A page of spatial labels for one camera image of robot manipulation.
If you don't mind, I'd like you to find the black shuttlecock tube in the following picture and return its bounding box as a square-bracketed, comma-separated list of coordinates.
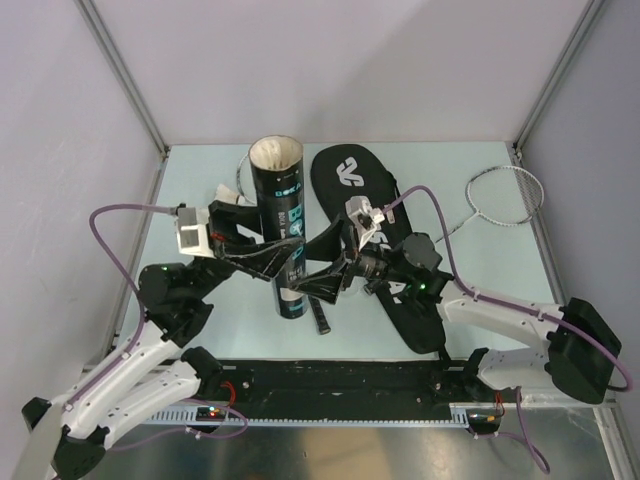
[248, 135, 307, 319]

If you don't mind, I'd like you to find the white shuttlecock by racket head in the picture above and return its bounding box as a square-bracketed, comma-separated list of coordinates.
[214, 184, 253, 206]

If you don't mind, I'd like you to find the black racket bag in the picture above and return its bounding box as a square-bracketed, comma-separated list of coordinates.
[310, 143, 448, 355]

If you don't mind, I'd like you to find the left badminton racket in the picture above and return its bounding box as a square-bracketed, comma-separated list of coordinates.
[235, 154, 331, 335]

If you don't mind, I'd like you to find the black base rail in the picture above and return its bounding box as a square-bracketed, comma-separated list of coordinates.
[195, 360, 495, 415]

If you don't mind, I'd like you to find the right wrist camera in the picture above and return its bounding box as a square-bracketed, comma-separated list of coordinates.
[345, 196, 385, 250]

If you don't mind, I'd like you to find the right badminton racket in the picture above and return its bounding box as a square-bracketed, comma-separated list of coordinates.
[436, 165, 545, 242]

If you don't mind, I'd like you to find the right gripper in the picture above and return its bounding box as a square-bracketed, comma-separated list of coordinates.
[290, 214, 412, 305]

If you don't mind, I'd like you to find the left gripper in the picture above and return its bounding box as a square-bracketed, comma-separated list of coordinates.
[188, 200, 305, 302]

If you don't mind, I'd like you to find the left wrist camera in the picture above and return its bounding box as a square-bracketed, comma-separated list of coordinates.
[175, 207, 214, 258]

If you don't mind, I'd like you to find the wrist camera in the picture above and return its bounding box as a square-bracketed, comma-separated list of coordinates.
[345, 196, 385, 250]
[175, 207, 214, 258]

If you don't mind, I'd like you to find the white slotted cable duct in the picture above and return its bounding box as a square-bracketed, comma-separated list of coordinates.
[148, 403, 501, 434]

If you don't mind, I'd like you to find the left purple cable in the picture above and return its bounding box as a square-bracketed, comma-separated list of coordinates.
[64, 202, 184, 411]

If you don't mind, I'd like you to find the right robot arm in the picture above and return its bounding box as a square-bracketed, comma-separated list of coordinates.
[292, 215, 621, 405]

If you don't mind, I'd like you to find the badminton racket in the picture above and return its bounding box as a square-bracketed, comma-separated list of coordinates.
[235, 154, 331, 335]
[436, 165, 545, 242]

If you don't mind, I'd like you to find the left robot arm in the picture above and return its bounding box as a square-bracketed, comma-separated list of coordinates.
[12, 201, 304, 479]

